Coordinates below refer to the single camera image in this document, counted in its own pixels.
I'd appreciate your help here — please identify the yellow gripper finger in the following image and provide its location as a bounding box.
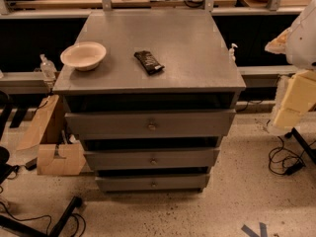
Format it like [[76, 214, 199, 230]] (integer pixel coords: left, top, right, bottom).
[[272, 70, 316, 129], [265, 28, 290, 54]]

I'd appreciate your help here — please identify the grey drawer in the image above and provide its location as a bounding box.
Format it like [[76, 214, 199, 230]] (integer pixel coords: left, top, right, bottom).
[[96, 174, 210, 193], [65, 110, 235, 140], [84, 148, 219, 171]]

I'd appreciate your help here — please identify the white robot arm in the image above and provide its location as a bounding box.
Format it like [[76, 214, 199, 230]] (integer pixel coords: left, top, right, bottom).
[[265, 0, 316, 134]]

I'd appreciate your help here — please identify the grey top drawer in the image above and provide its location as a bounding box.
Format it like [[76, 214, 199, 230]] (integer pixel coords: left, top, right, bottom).
[[65, 110, 235, 140]]

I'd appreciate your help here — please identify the grey drawer cabinet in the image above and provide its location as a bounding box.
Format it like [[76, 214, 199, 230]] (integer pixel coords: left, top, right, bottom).
[[53, 9, 245, 178]]

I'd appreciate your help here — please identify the grey bottom drawer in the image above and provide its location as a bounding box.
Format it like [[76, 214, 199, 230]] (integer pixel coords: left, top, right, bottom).
[[96, 174, 210, 193]]

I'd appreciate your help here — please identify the white pump bottle right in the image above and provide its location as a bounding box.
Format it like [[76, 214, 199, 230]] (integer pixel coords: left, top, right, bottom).
[[228, 43, 238, 61]]

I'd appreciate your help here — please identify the black stand leg right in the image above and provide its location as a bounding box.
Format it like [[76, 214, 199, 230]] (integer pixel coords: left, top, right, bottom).
[[285, 128, 316, 164]]

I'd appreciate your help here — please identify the black stand leg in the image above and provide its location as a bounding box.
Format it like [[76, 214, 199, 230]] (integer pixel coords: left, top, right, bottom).
[[0, 196, 83, 237], [285, 128, 316, 164]]

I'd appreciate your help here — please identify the black snack packet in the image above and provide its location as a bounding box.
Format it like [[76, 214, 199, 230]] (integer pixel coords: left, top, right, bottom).
[[134, 50, 165, 75]]

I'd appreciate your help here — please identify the white paper bowl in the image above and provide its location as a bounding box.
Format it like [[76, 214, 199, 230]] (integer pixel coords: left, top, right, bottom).
[[60, 41, 107, 71]]

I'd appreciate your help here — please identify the clear sanitizer bottle left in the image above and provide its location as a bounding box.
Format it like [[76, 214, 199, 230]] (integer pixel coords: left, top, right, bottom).
[[39, 54, 56, 80]]

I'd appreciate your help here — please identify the brown cardboard box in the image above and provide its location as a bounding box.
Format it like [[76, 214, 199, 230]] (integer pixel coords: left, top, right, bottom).
[[17, 95, 86, 176]]

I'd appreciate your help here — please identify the black office chair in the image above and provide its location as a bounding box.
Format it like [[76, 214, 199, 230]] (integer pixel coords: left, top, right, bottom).
[[0, 91, 14, 184]]

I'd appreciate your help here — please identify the black stand leg left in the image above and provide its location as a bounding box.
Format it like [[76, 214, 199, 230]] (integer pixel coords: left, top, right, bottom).
[[0, 196, 83, 237]]

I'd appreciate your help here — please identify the black cable on floor right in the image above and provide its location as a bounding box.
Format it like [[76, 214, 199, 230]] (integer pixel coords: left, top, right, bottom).
[[266, 119, 316, 177]]

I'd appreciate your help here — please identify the black cable on floor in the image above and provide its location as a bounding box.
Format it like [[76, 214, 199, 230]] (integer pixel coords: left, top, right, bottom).
[[266, 119, 316, 177], [0, 200, 87, 237]]

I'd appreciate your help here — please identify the black cable on floor left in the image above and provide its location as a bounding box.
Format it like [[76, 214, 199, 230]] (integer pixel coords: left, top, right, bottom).
[[0, 200, 87, 237]]

